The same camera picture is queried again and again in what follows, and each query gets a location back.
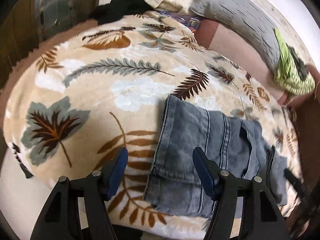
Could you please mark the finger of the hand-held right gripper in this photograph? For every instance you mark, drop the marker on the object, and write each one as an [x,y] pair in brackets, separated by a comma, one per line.
[296,185]

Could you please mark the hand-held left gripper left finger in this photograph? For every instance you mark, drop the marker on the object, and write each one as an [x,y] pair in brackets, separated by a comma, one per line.
[117,172]

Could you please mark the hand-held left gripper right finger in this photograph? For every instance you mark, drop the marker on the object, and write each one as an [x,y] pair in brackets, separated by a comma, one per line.
[203,172]

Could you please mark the blue denim pants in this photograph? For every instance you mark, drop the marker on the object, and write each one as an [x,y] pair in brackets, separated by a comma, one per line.
[190,140]

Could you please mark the another person's forearm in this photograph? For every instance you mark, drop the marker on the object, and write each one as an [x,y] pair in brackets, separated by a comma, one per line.
[315,77]

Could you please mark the brown bed board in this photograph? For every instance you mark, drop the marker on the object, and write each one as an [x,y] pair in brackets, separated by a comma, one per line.
[308,130]

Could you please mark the cream leaf print blanket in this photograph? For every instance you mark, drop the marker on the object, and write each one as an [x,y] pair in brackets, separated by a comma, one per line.
[100,85]

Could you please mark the thin metal bangle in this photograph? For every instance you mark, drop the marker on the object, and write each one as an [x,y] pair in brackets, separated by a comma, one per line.
[317,87]

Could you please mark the green patterned cloth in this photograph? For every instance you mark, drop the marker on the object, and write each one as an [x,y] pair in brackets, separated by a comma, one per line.
[285,72]

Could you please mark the dark grey cloth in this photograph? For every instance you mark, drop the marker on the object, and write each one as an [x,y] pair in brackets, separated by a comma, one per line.
[301,63]

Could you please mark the pink bolster pillow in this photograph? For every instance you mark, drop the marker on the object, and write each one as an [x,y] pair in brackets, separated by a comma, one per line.
[235,50]

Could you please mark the colourful plastic packet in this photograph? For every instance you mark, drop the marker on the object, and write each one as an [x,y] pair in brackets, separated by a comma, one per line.
[190,21]

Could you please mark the grey pillow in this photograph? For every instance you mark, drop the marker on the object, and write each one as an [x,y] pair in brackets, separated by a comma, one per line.
[232,12]

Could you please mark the black cloth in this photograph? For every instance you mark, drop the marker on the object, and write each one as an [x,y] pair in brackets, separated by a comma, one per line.
[120,7]

